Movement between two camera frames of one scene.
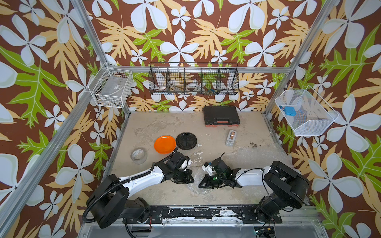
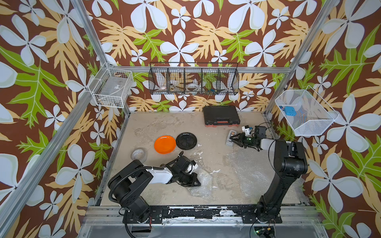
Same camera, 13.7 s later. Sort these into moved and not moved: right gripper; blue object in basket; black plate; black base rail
Moved: right gripper
Not moved: black plate; black base rail; blue object in basket
